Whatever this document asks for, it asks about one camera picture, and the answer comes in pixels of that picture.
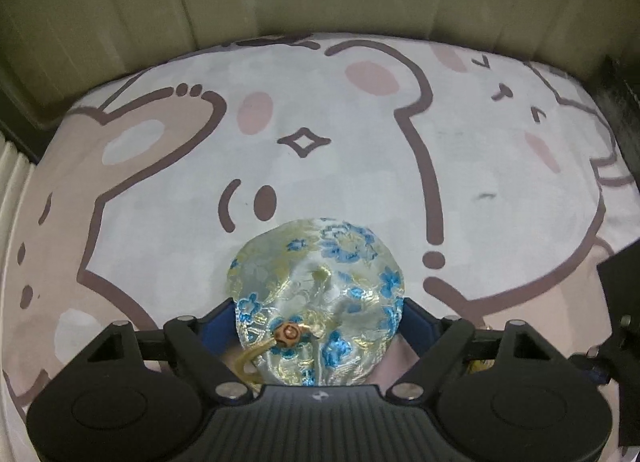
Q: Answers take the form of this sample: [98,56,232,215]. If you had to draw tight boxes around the white ribbed panel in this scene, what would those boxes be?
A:
[0,139,36,253]

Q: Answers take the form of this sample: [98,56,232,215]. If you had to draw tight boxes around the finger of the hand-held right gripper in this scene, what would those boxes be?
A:
[570,315,636,386]

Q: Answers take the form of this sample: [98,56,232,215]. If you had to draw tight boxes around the blue floral satin pouch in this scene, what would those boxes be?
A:
[227,217,406,388]

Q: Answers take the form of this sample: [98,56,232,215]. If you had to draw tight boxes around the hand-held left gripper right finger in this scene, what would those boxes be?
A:
[387,296,566,399]

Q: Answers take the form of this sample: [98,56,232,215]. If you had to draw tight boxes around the bear print blanket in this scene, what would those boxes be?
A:
[0,32,640,462]

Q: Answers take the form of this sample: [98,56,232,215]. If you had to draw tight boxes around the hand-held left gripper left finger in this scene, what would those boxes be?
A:
[75,296,253,400]

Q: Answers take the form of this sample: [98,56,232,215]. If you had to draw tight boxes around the black plastic-wrapped box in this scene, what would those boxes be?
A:
[592,55,640,148]

